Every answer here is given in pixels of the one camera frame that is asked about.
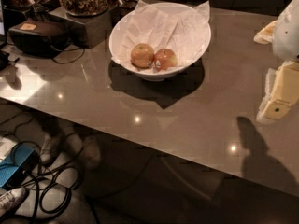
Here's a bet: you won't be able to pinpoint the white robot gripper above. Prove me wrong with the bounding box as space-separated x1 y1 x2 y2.
253 0 299 124

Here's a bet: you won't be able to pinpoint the red apple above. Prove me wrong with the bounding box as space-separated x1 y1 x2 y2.
154 49 178 71

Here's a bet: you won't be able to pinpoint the white ceramic bowl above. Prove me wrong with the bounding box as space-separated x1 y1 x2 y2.
108 1 212 82

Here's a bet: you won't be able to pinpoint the yellowish apple left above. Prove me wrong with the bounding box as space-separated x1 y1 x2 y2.
131 43 154 68

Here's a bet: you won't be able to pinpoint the white paper liner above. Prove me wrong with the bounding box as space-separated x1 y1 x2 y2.
110 0 211 74

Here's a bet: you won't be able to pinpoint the dark cup with scoop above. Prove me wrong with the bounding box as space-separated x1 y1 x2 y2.
107 0 139 17

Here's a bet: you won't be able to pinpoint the black device with label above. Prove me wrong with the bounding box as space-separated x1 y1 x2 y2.
8 19 70 58

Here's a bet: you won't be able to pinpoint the white sneaker under table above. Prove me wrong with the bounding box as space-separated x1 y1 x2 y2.
40 133 61 166

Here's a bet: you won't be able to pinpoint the blue box on floor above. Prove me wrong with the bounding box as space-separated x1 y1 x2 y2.
0 144 36 190

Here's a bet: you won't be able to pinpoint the white sneaker bottom left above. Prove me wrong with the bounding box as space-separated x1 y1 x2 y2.
0 187 27 217

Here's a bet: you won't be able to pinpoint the dark grey pedestal box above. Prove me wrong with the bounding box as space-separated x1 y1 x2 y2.
49 7 112 49

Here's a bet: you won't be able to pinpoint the black floor cables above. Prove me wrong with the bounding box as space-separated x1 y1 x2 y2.
0 115 94 224

